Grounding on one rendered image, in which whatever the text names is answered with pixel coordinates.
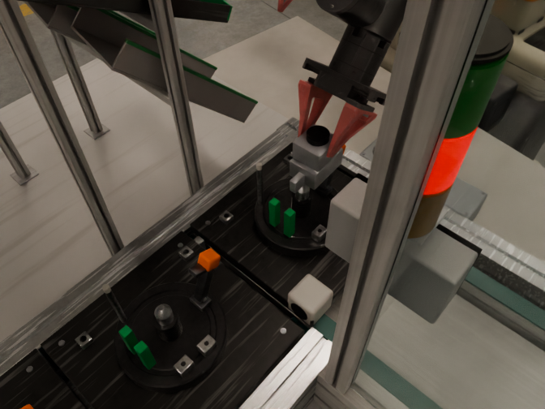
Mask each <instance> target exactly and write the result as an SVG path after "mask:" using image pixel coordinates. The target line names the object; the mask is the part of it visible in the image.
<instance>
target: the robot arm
mask: <svg viewBox="0 0 545 409"><path fill-rule="evenodd" d="M316 1H317V3H318V5H319V6H320V8H321V9H323V10H324V11H327V12H328V13H329V14H331V15H333V16H335V17H337V18H338V19H340V20H342V21H343V22H345V23H347V24H348V25H347V27H346V29H345V32H344V34H343V36H342V38H341V41H340V43H339V45H338V47H337V49H336V52H335V54H334V55H333V58H332V61H331V62H330V64H329V66H326V65H324V64H323V63H320V62H317V61H315V60H312V59H310V58H306V59H305V62H304V64H303V66H302V68H303V69H306V70H309V71H313V72H315V73H316V74H318V75H317V77H316V79H315V78H312V77H309V78H308V81H305V80H300V81H299V82H298V99H299V114H300V117H299V126H298V138H299V137H300V135H301V134H302V133H304V132H305V131H306V130H307V129H308V128H309V127H310V126H312V125H313V124H315V123H316V122H317V120H318V118H319V117H320V115H321V114H322V112H323V110H324V108H325V106H326V105H327V104H328V102H329V100H330V98H331V97H332V95H334V96H336V97H339V98H341V99H342V100H344V101H346V103H345V105H344V107H343V110H342V112H341V116H340V118H339V120H338V123H337V127H336V129H335V132H334V134H333V137H332V140H331V143H330V145H329V148H328V152H327V156H326V157H333V156H334V155H335V154H336V153H337V152H338V151H339V150H340V149H341V148H342V146H343V145H344V144H345V143H346V142H347V141H348V140H349V139H350V138H351V137H352V136H354V135H355V134H356V133H358V132H359V131H361V130H362V129H363V128H364V127H365V126H366V125H367V124H369V123H370V122H372V121H373V120H374V119H375V118H376V116H377V114H376V113H374V112H373V111H374V109H375V108H374V107H372V106H370V105H368V104H367V103H368V101H371V102H374V103H375V102H376V101H378V102H379V104H381V105H384V103H385V99H386V95H387V94H385V93H382V92H381V91H379V90H377V89H375V88H373V87H371V83H372V81H373V79H374V78H375V75H376V73H377V71H378V70H379V68H380V65H381V63H382V61H383V59H384V56H385V55H386V53H387V50H388V48H389V46H390V45H391V43H392V41H393V38H394V37H395V35H396V33H397V30H398V29H399V27H400V25H401V22H402V20H403V18H404V14H405V9H406V3H407V0H316ZM313 97H314V98H315V99H314V102H313V105H312V108H311V100H312V98H313ZM310 108H311V113H310V117H309V118H308V115H309V112H310Z"/></svg>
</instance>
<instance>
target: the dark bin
mask: <svg viewBox="0 0 545 409"><path fill-rule="evenodd" d="M18 1H25V2H40V3H48V4H55V5H63V6H77V7H86V8H93V9H101V10H108V11H123V12H130V13H139V14H146V15H151V11H150V6H149V3H148V0H18ZM171 5H172V9H173V14H174V17H176V18H184V19H198V20H206V21H214V22H222V23H228V21H229V18H230V13H231V11H232V6H231V5H230V4H229V3H227V2H226V1H224V0H171Z"/></svg>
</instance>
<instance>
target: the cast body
mask: <svg viewBox="0 0 545 409"><path fill-rule="evenodd" d="M332 137H333V134H332V133H330V132H329V130H328V128H326V127H323V126H320V125H315V124H313V125H312V126H310V127H309V128H308V129H307V130H306V131H305V132H304V133H302V134H301V135H300V137H299V138H297V139H296V140H295V141H294V142H293V158H292V159H291V160H290V176H292V177H293V178H292V179H291V180H290V190H291V191H292V192H293V193H296V192H297V191H298V190H299V189H300V188H301V187H302V186H303V185H304V184H305V185H307V186H308V187H310V188H312V189H313V190H315V189H316V188H317V187H318V186H319V185H320V184H321V183H322V182H323V181H324V180H325V179H326V178H327V177H328V176H329V175H330V174H331V173H332V172H333V171H334V170H335V169H336V168H337V167H338V166H339V165H340V164H341V161H342V154H343V148H341V149H340V150H339V151H338V152H337V153H336V154H335V155H334V156H333V157H326V156H327V152H328V148H329V145H330V143H331V140H332Z"/></svg>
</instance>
